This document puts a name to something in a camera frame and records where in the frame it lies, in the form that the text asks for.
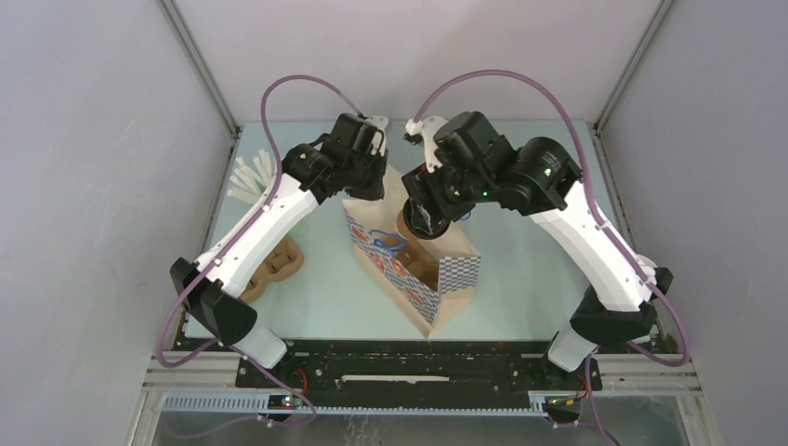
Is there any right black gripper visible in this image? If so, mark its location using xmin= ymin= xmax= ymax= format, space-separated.
xmin=401 ymin=155 xmax=493 ymax=235

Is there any single brown paper cup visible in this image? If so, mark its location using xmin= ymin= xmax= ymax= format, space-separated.
xmin=396 ymin=207 xmax=433 ymax=240

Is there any single cardboard cup carrier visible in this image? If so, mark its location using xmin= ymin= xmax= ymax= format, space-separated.
xmin=381 ymin=236 xmax=440 ymax=291

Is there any checkered paper takeout bag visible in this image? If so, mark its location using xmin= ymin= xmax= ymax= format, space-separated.
xmin=342 ymin=165 xmax=481 ymax=339

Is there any black cup lid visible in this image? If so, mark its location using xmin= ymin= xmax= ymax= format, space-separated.
xmin=404 ymin=213 xmax=452 ymax=240

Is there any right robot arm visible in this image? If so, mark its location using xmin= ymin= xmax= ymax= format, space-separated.
xmin=401 ymin=111 xmax=672 ymax=388

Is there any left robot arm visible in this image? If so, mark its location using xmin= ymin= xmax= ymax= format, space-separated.
xmin=170 ymin=113 xmax=389 ymax=387

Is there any brown cardboard cup carrier stack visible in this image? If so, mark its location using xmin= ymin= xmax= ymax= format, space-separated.
xmin=240 ymin=235 xmax=305 ymax=304

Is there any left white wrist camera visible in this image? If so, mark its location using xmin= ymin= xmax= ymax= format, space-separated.
xmin=365 ymin=115 xmax=389 ymax=157

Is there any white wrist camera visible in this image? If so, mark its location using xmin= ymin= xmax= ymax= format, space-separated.
xmin=403 ymin=116 xmax=448 ymax=173
xmin=365 ymin=115 xmax=389 ymax=157

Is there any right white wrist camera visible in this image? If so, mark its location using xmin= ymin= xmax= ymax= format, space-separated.
xmin=403 ymin=116 xmax=448 ymax=173

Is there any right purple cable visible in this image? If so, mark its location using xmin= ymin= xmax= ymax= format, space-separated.
xmin=412 ymin=69 xmax=692 ymax=446

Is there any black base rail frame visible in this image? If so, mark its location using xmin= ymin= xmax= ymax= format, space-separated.
xmin=143 ymin=339 xmax=701 ymax=423

